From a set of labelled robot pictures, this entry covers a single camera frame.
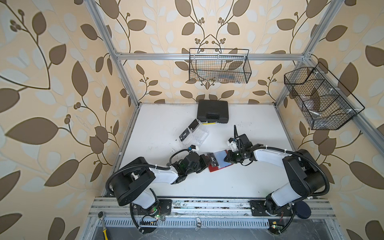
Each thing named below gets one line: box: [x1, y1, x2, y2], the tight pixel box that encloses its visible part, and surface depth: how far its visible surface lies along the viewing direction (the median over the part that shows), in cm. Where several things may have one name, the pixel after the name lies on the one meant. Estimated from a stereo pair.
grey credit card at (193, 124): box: [188, 118, 199, 131], surface depth 98 cm
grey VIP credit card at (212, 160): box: [207, 152, 220, 168], surface depth 88 cm
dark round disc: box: [295, 200, 312, 219], surface depth 73 cm
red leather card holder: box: [208, 149, 234, 173], surface depth 88 cm
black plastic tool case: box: [197, 99, 229, 124], surface depth 111 cm
